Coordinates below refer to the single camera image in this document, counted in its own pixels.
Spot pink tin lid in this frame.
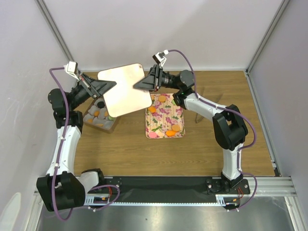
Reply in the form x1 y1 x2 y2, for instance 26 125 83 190
98 63 152 117

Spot black sandwich cookie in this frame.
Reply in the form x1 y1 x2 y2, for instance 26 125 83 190
97 101 105 109

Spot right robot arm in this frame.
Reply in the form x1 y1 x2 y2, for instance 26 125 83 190
147 64 248 193

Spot grey slotted cable duct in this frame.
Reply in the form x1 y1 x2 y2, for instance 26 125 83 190
84 193 239 207

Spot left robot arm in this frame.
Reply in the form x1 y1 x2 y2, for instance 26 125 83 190
36 62 118 213

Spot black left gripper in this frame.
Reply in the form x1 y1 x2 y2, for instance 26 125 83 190
69 73 116 110

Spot floral serving tray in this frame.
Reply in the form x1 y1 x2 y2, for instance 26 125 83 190
145 93 185 139

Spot gold cookie tin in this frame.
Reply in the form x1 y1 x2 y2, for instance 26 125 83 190
83 98 119 133

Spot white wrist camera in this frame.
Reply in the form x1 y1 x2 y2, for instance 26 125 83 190
64 61 79 81
152 50 169 67

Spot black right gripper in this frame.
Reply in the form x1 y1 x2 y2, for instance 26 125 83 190
132 65 180 93

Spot pink round cookie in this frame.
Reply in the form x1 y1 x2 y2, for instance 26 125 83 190
148 132 157 139

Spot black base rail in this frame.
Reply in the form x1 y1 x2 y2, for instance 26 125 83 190
86 176 251 203

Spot metal tongs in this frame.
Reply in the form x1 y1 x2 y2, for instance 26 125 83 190
195 87 224 124

